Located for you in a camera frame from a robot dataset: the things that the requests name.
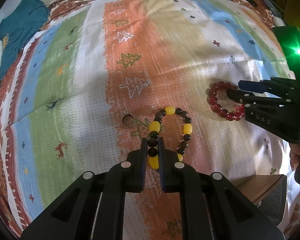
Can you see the person's right hand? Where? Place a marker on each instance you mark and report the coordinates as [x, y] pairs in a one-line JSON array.
[[294, 155]]

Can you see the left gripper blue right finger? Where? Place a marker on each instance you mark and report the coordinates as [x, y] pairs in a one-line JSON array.
[[161, 154]]

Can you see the wooden jewelry box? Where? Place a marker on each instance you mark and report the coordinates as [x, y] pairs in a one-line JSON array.
[[267, 192]]

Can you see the teal knitted garment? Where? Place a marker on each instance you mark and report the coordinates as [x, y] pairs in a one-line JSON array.
[[18, 28]]

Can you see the striped colourful woven mat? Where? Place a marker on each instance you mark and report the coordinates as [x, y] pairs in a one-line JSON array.
[[140, 104]]

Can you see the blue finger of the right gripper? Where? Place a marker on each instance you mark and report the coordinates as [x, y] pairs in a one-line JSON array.
[[277, 87], [248, 97]]

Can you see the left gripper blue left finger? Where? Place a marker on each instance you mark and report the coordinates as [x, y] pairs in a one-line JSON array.
[[143, 154]]

